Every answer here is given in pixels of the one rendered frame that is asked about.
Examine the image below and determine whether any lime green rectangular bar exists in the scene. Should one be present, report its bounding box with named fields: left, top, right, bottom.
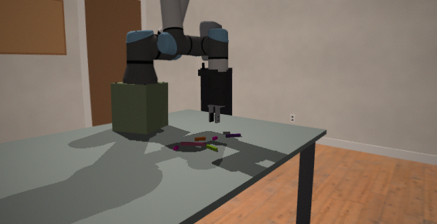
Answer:
left=206, top=145, right=218, bottom=151

